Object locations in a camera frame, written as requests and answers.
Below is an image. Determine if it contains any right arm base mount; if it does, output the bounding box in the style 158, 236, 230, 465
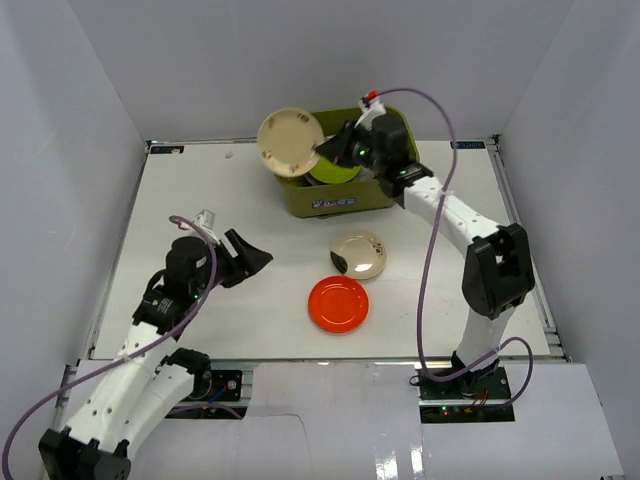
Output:
409, 367, 515, 425

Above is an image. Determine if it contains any cream plate with small motifs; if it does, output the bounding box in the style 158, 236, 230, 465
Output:
256, 107, 325, 178

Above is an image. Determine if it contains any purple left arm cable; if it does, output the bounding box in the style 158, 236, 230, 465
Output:
0, 214, 246, 480

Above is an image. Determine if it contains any cream plate with black patch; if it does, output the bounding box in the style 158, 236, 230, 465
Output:
329, 230, 388, 280

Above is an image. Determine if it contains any lime green plate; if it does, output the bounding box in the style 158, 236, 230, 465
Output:
304, 157, 361, 185

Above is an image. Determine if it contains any olive green plastic bin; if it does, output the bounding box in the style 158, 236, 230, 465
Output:
278, 107, 432, 218

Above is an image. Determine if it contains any left blue table label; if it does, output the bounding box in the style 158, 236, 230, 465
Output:
149, 145, 184, 155

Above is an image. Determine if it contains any right blue table label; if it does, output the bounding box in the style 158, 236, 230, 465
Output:
450, 140, 486, 150

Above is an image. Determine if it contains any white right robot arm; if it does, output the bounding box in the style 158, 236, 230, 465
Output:
314, 114, 535, 399

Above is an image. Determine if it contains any blue table label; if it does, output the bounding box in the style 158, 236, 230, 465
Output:
149, 145, 184, 155
450, 140, 486, 150

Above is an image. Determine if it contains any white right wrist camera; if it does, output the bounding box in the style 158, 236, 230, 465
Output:
356, 90, 386, 130

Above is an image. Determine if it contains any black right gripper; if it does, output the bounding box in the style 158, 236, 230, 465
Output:
314, 122, 384, 176

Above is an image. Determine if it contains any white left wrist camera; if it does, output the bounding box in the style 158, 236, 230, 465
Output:
192, 209, 219, 244

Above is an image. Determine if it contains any orange plate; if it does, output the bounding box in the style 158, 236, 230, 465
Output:
307, 275, 370, 335

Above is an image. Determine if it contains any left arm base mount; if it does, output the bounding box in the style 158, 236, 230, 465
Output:
167, 370, 247, 420

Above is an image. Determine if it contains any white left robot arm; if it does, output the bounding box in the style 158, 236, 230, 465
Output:
38, 228, 273, 479

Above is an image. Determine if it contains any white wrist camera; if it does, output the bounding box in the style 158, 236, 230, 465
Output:
356, 90, 386, 130
192, 209, 219, 244

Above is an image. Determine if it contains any grey reindeer plate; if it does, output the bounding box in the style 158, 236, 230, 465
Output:
353, 167, 377, 182

